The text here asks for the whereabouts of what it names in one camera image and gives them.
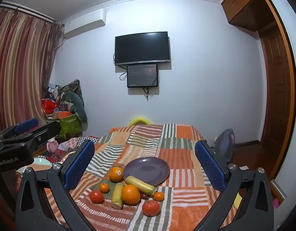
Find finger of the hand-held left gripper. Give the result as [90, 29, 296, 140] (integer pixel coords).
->
[0, 118, 39, 141]
[3, 121, 62, 153]

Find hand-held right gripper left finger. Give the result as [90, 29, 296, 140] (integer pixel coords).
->
[15, 140, 95, 231]

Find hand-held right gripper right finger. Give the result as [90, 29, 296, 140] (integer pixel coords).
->
[195, 140, 275, 231]

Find orange with sticker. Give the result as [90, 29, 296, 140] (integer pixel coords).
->
[108, 167, 124, 182]

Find yellow sugarcane piece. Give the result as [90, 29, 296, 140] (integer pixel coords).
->
[111, 182, 126, 210]

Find large orange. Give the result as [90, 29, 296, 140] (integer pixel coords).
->
[121, 184, 141, 205]

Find purple plate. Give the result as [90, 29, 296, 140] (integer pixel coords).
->
[123, 157, 170, 187]

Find pale green sugarcane piece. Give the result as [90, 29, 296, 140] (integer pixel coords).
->
[124, 176, 158, 196]

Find pink toy figure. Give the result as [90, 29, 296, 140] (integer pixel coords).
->
[46, 137, 59, 155]

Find orange box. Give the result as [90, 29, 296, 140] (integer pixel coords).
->
[53, 111, 74, 120]

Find green patterned box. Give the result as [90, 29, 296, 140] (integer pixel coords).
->
[58, 115, 82, 139]

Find red bag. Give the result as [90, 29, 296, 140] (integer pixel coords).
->
[41, 99, 60, 115]

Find red tomato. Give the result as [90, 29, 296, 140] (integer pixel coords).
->
[90, 190, 105, 204]
[142, 200, 161, 217]

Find striped patchwork blanket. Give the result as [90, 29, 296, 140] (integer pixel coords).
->
[17, 123, 238, 231]

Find grey-green stuffed toy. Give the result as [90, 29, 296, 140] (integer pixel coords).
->
[62, 90, 88, 124]

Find striped red curtain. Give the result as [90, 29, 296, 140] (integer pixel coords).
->
[0, 5, 64, 133]

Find dark patterned cushion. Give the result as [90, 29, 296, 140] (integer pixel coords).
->
[59, 79, 85, 107]

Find yellow round object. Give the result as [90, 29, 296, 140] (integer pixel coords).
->
[128, 117, 152, 126]

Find brown wooden door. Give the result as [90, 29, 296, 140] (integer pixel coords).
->
[258, 23, 294, 176]

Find curtain rod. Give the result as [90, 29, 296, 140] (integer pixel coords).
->
[0, 1, 55, 23]

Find white air conditioner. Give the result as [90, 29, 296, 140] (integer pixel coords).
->
[63, 8, 107, 39]

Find wooden overhead cabinet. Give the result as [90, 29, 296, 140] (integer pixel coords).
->
[221, 0, 279, 32]

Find black television cable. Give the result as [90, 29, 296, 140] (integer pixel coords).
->
[113, 52, 128, 81]

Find black monitor cables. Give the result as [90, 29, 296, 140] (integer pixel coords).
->
[143, 86, 155, 102]

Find small black wall monitor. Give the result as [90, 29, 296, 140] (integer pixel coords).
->
[127, 64, 159, 88]

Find wall-mounted black television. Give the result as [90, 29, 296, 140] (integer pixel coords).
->
[115, 31, 171, 66]

